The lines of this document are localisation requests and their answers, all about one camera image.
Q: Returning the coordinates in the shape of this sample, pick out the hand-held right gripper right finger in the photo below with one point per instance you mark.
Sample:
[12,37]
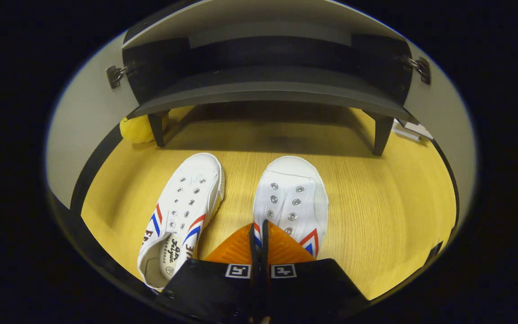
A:
[265,247]

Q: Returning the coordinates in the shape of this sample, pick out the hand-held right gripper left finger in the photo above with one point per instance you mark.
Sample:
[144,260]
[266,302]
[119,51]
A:
[253,247]

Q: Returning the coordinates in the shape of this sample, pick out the white canvas shoe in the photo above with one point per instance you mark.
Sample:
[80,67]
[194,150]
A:
[292,189]
[187,193]

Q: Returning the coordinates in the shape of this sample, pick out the grey shoe cabinet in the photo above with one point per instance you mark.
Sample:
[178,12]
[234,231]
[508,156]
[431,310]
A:
[268,85]

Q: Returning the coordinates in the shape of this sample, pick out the grey shoe cabinet door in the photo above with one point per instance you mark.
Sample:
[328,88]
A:
[448,135]
[88,126]

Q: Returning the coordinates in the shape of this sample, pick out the yellow plush toy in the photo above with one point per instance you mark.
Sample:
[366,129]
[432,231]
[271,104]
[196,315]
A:
[135,130]

